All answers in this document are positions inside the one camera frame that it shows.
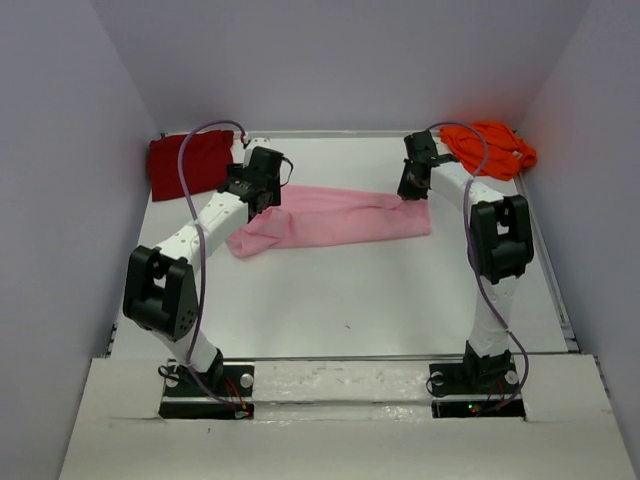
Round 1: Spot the pink t shirt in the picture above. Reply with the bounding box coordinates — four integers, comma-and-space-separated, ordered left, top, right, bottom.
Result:
226, 185, 431, 258

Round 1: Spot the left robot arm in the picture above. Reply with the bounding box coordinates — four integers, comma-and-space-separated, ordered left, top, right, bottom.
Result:
123, 146, 287, 395

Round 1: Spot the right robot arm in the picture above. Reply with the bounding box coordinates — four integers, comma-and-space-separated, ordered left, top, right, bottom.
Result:
398, 130, 534, 392

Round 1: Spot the dark red folded t shirt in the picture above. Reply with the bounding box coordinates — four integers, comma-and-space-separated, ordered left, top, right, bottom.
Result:
147, 130, 234, 202

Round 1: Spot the orange t shirt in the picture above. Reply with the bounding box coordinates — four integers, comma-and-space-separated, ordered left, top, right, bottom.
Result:
439, 121, 537, 181

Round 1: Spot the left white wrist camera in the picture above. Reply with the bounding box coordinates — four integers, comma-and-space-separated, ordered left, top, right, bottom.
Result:
245, 137, 271, 149

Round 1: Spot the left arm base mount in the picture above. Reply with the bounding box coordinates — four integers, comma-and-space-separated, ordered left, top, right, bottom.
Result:
157, 360, 255, 420

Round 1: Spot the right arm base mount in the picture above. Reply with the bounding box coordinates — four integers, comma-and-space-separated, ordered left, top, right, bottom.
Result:
425, 344, 526, 419

